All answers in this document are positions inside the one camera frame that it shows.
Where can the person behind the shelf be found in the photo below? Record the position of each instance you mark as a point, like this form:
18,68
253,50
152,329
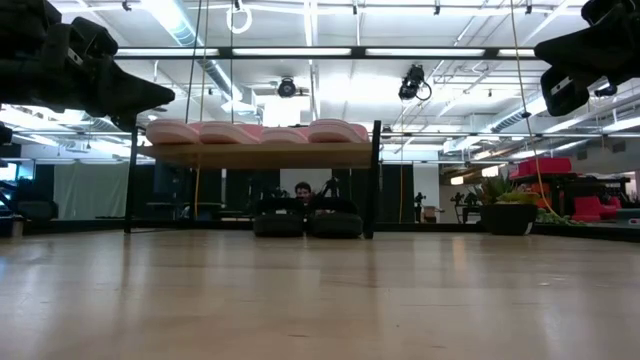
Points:
303,190

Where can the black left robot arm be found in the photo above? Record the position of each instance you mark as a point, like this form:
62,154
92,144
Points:
25,30

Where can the potted succulent plant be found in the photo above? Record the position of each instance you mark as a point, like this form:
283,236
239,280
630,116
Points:
507,217

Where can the black slide sandal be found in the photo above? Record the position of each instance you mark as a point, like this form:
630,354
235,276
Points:
277,226
335,226

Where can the wooden shelf with black frame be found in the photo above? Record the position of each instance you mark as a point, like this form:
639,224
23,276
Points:
250,156

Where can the round black ceiling device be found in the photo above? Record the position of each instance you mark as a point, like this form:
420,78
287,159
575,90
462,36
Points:
286,87

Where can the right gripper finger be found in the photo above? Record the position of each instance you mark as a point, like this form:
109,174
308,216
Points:
580,40
575,59

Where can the black overhead camera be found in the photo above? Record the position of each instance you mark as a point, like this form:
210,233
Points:
412,82

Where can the red plastic parts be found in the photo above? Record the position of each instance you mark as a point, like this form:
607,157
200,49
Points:
587,207

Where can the small black ceiling camera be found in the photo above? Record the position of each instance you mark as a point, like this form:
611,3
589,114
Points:
606,90

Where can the red storage bins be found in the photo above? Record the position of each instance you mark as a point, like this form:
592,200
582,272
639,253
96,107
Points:
545,166

